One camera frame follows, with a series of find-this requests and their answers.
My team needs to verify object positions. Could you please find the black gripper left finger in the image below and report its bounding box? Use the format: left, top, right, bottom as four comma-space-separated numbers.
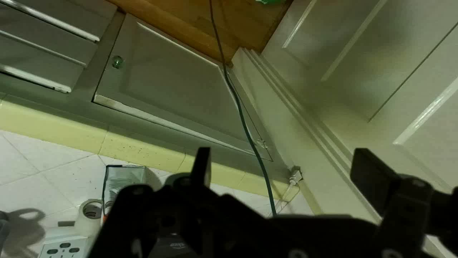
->
188, 146, 213, 186

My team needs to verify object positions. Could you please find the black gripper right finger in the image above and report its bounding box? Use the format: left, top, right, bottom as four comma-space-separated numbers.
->
349, 146, 435, 237

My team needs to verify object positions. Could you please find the shiny metal box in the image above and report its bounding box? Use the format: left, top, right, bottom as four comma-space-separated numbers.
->
100, 163, 164, 212

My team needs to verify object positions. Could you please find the grey lower cabinet door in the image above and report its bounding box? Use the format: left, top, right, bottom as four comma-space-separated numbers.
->
91, 12, 268, 155

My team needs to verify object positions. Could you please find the white panelled door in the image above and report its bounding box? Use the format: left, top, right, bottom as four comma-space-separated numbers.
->
231, 0, 458, 258

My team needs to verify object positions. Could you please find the white tape roll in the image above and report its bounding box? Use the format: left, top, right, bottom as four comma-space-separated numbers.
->
74, 198, 107, 237

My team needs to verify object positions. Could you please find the white power strip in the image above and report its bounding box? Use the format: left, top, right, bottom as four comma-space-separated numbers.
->
35, 235, 97, 258

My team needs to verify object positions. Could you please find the grey drawer unit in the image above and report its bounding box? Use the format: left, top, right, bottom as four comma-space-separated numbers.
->
0, 0, 118, 96

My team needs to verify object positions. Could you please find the thin black hanging cable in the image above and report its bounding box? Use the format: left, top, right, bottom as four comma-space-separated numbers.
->
207, 0, 279, 218

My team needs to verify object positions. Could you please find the white cable connector plug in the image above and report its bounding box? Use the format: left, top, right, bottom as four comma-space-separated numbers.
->
284, 165, 306, 186

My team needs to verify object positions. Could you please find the metal drawer handle bar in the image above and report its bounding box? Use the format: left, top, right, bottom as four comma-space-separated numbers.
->
0, 0, 102, 45
0, 63, 74, 95

